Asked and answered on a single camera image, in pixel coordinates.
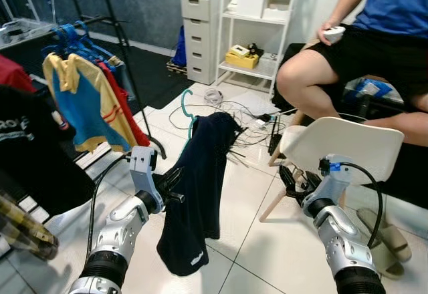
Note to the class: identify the black printed t-shirt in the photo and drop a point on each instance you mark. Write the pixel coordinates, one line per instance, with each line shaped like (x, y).
(33, 154)

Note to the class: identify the blue plastic hanger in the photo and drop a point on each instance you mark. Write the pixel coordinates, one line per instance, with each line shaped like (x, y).
(70, 40)

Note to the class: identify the white storage box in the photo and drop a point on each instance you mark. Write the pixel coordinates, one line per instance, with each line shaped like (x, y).
(249, 7)
(277, 8)

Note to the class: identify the white plastic chair wooden legs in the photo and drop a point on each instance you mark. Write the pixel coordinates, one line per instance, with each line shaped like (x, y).
(348, 147)

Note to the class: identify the yellow box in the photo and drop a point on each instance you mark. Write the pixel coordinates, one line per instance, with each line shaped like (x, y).
(242, 59)

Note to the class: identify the black and blue bag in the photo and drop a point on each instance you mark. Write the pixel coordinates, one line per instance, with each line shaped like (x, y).
(371, 93)

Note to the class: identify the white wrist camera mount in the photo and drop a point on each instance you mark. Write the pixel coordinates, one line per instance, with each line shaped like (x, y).
(142, 164)
(338, 174)

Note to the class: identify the black clothes rack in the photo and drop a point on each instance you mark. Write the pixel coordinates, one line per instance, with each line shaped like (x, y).
(124, 40)

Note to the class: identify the plaid cloth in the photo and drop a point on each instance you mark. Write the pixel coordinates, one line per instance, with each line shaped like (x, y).
(23, 227)

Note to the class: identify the clear plastic bin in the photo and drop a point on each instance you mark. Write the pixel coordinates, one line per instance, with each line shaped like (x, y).
(23, 33)

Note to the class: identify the olive rubber slipper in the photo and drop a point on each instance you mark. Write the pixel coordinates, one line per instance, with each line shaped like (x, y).
(384, 230)
(386, 264)

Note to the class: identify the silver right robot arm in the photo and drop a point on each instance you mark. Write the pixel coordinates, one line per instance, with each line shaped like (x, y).
(344, 240)

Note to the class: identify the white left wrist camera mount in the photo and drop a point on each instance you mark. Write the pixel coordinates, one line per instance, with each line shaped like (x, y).
(142, 164)

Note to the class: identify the person in blue shirt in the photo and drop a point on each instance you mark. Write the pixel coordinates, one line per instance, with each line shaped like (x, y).
(388, 53)

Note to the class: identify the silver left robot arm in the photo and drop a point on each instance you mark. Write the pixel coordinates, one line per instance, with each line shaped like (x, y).
(120, 234)

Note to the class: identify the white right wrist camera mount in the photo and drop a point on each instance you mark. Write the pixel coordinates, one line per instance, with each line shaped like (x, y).
(338, 174)

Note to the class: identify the white drawer cabinet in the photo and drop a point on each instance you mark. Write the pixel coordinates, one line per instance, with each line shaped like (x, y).
(200, 33)

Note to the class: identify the red hanging garment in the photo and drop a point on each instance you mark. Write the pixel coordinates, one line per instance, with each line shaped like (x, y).
(130, 123)

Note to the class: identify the white metal shelf rack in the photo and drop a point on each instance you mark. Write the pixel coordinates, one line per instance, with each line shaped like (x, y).
(257, 70)

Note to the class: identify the teal plastic clothes hanger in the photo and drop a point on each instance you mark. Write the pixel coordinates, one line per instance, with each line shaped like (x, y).
(182, 100)

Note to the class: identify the dark red cloth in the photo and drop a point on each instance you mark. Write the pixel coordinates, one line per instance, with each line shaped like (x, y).
(13, 75)

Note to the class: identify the navy blue garment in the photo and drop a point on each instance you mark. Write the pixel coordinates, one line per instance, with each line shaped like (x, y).
(200, 194)

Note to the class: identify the white game controller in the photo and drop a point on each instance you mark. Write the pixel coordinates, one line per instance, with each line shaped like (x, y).
(334, 35)

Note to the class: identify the blue and yellow shirt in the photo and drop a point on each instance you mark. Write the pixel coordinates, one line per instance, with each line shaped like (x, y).
(83, 107)

